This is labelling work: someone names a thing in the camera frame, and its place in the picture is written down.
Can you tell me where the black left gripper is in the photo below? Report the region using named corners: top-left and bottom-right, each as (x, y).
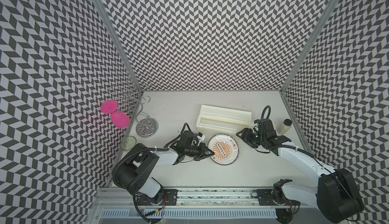
top-left (184, 142), bottom-right (215, 161)

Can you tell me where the green plastic cup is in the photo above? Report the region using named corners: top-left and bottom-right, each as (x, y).
top-left (120, 136), bottom-right (137, 152)

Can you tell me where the clear plastic wrap sheet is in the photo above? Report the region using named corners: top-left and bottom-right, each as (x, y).
top-left (206, 132), bottom-right (241, 166)

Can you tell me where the glass spice jar black lid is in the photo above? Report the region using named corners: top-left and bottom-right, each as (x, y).
top-left (276, 119), bottom-right (292, 135)

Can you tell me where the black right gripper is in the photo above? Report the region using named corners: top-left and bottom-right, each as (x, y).
top-left (235, 127), bottom-right (266, 148)

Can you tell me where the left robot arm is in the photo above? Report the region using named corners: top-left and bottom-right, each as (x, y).
top-left (112, 130), bottom-right (215, 204)

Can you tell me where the aluminium corner post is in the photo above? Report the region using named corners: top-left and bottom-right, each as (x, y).
top-left (91, 0), bottom-right (141, 91)
top-left (280, 0), bottom-right (340, 94)

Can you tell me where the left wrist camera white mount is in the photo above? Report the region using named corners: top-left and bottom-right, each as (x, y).
top-left (195, 132), bottom-right (206, 143)

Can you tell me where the pink plastic wine glass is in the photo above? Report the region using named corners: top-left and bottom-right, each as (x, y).
top-left (100, 100), bottom-right (131, 129)

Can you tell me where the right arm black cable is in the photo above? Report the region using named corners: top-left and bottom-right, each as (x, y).
top-left (260, 105), bottom-right (271, 124)

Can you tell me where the aluminium corner post right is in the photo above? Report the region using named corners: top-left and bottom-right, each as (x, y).
top-left (280, 0), bottom-right (340, 94)

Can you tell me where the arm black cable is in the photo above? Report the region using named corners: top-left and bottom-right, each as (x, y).
top-left (260, 105), bottom-right (271, 124)
top-left (165, 122), bottom-right (195, 150)

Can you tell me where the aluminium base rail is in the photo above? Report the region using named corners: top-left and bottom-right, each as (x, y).
top-left (92, 187), bottom-right (310, 208)

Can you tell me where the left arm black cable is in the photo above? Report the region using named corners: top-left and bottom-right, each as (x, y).
top-left (165, 122), bottom-right (195, 150)

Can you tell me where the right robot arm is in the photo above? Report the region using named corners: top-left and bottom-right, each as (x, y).
top-left (236, 119), bottom-right (364, 224)

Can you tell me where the white plate orange sunburst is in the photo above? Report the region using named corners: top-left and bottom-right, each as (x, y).
top-left (208, 133), bottom-right (240, 166)

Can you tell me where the aluminium corner post left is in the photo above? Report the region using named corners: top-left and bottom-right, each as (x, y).
top-left (91, 0), bottom-right (141, 91)

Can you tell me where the chrome wire glass rack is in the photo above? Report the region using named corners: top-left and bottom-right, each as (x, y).
top-left (108, 81), bottom-right (159, 138)

